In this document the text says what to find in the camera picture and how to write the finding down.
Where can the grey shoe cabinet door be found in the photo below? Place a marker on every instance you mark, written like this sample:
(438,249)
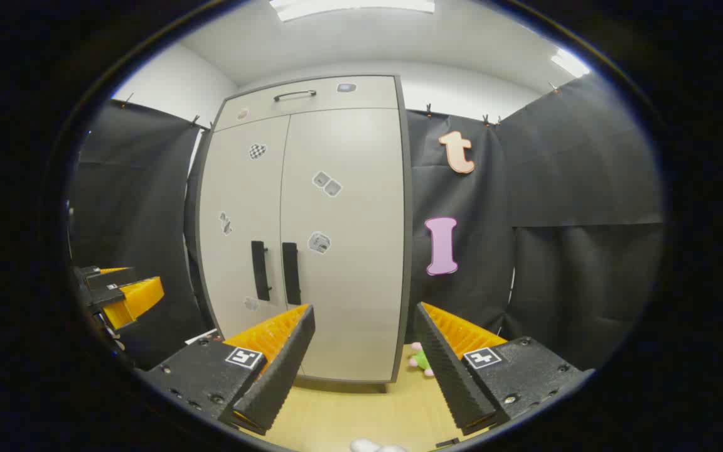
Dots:
(236,207)
(361,282)

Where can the grey double-door shoe cabinet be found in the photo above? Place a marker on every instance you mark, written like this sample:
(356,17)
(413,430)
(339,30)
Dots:
(408,251)

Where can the long ceiling light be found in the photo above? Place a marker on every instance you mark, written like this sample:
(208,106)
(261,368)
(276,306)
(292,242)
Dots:
(349,7)

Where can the small ceiling light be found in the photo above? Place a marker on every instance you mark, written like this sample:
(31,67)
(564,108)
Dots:
(568,63)

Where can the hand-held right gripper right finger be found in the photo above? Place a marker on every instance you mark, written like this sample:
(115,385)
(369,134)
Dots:
(452,383)

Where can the grey cabinet drawer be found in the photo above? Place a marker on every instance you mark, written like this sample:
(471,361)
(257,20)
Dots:
(361,100)

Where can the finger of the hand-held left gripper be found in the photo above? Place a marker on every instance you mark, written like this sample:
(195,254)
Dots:
(113,270)
(139,298)

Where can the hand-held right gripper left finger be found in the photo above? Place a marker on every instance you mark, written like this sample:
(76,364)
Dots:
(280,376)

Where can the black backdrop cloth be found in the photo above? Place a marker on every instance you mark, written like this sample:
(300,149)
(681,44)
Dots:
(575,188)

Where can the green and pink plush toy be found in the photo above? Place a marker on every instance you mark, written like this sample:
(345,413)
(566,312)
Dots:
(422,361)

